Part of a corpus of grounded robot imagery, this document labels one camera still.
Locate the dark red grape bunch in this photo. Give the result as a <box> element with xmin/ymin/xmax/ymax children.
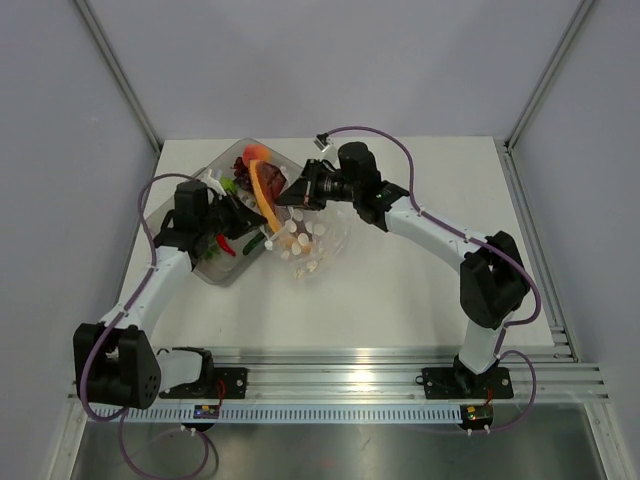
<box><xmin>232</xmin><ymin>156</ymin><xmax>251</xmax><ymax>185</ymax></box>

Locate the red green radish bunch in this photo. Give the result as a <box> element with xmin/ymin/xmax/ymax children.
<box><xmin>202</xmin><ymin>244</ymin><xmax>221</xmax><ymax>261</ymax></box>

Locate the aluminium mounting rail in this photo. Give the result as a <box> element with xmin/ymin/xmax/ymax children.
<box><xmin>67</xmin><ymin>344</ymin><xmax>609</xmax><ymax>404</ymax></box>

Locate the green cucumber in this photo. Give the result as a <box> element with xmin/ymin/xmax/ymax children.
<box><xmin>242</xmin><ymin>233</ymin><xmax>265</xmax><ymax>256</ymax></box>

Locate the right aluminium frame post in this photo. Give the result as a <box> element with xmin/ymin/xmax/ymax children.
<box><xmin>504</xmin><ymin>0</ymin><xmax>599</xmax><ymax>154</ymax></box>

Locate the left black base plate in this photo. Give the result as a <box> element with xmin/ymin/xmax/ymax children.
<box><xmin>159</xmin><ymin>367</ymin><xmax>248</xmax><ymax>400</ymax></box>

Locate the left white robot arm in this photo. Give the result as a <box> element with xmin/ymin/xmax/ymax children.
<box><xmin>72</xmin><ymin>174</ymin><xmax>267</xmax><ymax>421</ymax></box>

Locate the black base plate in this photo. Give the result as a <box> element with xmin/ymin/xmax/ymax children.
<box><xmin>414</xmin><ymin>367</ymin><xmax>514</xmax><ymax>400</ymax></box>
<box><xmin>159</xmin><ymin>367</ymin><xmax>248</xmax><ymax>400</ymax></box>

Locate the aluminium frame post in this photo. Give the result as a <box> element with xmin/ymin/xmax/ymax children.
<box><xmin>70</xmin><ymin>0</ymin><xmax>163</xmax><ymax>157</ymax></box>
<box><xmin>504</xmin><ymin>0</ymin><xmax>599</xmax><ymax>154</ymax></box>

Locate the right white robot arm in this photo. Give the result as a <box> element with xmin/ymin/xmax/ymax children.
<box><xmin>276</xmin><ymin>142</ymin><xmax>531</xmax><ymax>398</ymax></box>

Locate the orange peach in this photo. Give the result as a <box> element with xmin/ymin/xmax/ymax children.
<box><xmin>243</xmin><ymin>144</ymin><xmax>270</xmax><ymax>162</ymax></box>

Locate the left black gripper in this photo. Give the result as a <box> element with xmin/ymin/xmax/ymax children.
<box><xmin>199</xmin><ymin>189</ymin><xmax>267</xmax><ymax>241</ymax></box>

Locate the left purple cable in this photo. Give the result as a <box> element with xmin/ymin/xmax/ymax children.
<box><xmin>77</xmin><ymin>172</ymin><xmax>221</xmax><ymax>475</ymax></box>

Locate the left aluminium frame post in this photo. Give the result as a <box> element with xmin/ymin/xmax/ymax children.
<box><xmin>70</xmin><ymin>0</ymin><xmax>163</xmax><ymax>157</ymax></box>

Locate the red orange meat slab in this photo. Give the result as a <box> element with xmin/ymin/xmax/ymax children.
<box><xmin>249</xmin><ymin>159</ymin><xmax>286</xmax><ymax>233</ymax></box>

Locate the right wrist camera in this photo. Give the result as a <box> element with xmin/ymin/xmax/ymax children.
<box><xmin>313</xmin><ymin>133</ymin><xmax>338</xmax><ymax>163</ymax></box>

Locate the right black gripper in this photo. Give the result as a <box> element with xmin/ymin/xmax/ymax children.
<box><xmin>277</xmin><ymin>160</ymin><xmax>361</xmax><ymax>212</ymax></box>

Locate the green lime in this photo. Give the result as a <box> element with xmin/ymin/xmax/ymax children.
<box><xmin>220</xmin><ymin>177</ymin><xmax>237</xmax><ymax>194</ymax></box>

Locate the clear zip top bag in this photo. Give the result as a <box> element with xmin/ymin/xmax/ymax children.
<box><xmin>262</xmin><ymin>159</ymin><xmax>354</xmax><ymax>285</ymax></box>

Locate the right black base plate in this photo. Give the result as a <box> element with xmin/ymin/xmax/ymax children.
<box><xmin>414</xmin><ymin>367</ymin><xmax>514</xmax><ymax>400</ymax></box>

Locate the red chili pepper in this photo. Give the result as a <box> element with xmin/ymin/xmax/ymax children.
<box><xmin>216</xmin><ymin>234</ymin><xmax>236</xmax><ymax>257</ymax></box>

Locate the white slotted cable duct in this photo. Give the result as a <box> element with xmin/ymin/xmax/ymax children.
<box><xmin>87</xmin><ymin>405</ymin><xmax>464</xmax><ymax>424</ymax></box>

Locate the clear plastic food bin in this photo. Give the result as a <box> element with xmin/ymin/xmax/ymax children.
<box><xmin>142</xmin><ymin>138</ymin><xmax>306</xmax><ymax>289</ymax></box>

